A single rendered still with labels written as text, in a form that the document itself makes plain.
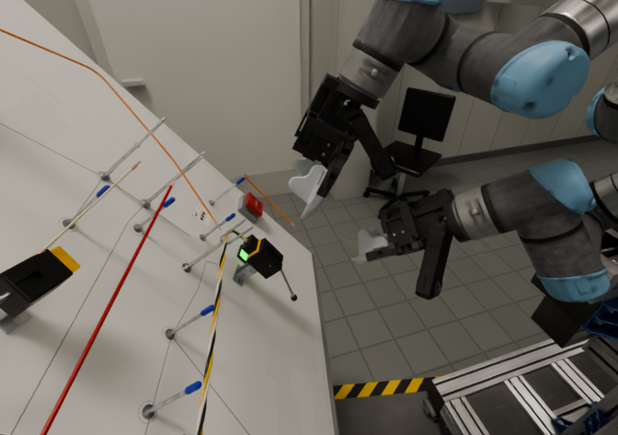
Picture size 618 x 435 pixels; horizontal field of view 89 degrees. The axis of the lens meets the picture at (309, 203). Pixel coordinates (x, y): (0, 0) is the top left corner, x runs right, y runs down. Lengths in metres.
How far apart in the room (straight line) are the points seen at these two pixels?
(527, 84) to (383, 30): 0.17
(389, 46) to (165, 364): 0.49
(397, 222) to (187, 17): 2.00
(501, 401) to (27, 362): 1.53
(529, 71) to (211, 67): 2.12
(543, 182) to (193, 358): 0.52
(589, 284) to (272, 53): 2.17
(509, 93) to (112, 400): 0.53
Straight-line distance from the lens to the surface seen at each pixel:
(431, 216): 0.55
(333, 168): 0.46
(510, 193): 0.50
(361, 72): 0.45
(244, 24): 2.35
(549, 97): 0.42
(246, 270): 0.63
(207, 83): 2.39
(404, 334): 1.92
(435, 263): 0.53
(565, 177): 0.50
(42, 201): 0.51
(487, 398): 1.64
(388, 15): 0.46
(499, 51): 0.44
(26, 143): 0.56
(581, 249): 0.54
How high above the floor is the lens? 1.57
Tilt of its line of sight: 35 degrees down
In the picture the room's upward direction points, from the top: straight up
